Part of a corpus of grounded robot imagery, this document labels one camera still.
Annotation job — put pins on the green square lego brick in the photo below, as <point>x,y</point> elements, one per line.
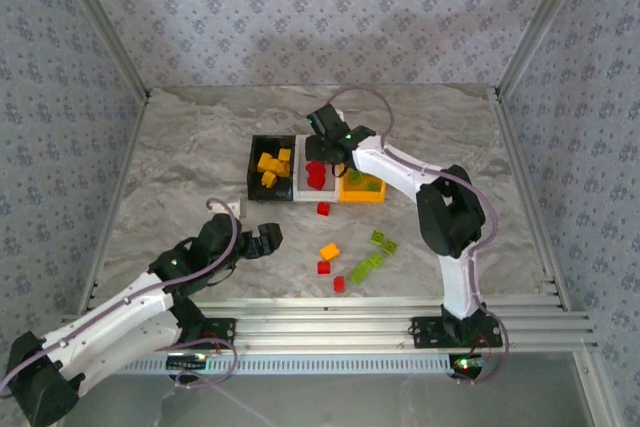
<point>375,260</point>
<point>377,237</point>
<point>390,246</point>
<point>372,186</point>
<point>355,177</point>

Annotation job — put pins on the red lego brick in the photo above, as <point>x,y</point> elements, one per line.
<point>314,168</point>
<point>339,284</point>
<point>317,181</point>
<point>324,267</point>
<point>323,209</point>

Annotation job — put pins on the yellow lego brick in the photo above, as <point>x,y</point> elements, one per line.
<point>284,154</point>
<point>284,170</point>
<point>267,163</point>
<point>269,178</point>

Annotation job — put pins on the green long lego brick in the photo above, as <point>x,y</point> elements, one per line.
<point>359,273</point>

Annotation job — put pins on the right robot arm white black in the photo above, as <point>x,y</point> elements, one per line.
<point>455,287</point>

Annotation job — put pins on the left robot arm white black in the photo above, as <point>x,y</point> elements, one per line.
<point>115,317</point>

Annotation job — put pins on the yellow plastic bin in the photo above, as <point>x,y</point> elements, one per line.
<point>360,195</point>

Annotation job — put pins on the white plastic bin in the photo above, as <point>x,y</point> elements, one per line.
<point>300,167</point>

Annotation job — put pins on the orange lego brick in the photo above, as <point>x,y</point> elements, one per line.
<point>330,250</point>

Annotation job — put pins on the black plastic bin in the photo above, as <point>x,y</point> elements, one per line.
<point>251,172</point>

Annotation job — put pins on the circuit board with led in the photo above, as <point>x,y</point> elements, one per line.
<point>187,361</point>
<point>467,363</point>

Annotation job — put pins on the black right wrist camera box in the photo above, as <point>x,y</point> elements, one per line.
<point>327,119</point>

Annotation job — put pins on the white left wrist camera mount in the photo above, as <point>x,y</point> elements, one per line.
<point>235,208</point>

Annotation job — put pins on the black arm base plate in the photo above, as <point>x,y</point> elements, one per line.
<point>425,332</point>
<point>225,329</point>

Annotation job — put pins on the wide aluminium frame rail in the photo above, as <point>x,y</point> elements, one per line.
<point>325,327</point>

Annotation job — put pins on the aluminium frame post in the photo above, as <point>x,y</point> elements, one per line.
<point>103,22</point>
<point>541,22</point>

